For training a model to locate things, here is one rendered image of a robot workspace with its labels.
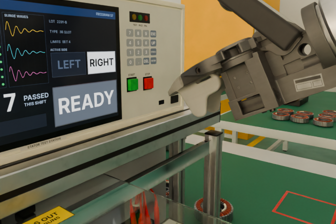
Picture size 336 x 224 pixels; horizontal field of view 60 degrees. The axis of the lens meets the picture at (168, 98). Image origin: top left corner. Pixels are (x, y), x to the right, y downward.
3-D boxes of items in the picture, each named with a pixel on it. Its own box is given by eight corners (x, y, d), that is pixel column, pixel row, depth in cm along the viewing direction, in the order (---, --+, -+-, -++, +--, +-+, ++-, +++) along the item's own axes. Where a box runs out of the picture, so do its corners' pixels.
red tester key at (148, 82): (153, 88, 50) (153, 77, 50) (146, 89, 49) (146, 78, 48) (149, 87, 51) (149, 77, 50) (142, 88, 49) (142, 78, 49)
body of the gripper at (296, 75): (228, 123, 33) (345, 85, 25) (201, 53, 34) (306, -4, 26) (253, 111, 39) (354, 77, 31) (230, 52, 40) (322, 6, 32)
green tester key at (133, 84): (138, 89, 47) (138, 78, 47) (130, 91, 46) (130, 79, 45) (133, 89, 48) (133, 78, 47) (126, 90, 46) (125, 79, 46)
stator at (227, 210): (189, 223, 82) (189, 211, 81) (198, 203, 92) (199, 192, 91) (230, 232, 78) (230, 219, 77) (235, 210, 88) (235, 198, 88)
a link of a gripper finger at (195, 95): (168, 129, 39) (226, 107, 34) (153, 88, 40) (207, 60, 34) (181, 124, 42) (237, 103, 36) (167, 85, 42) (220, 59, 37)
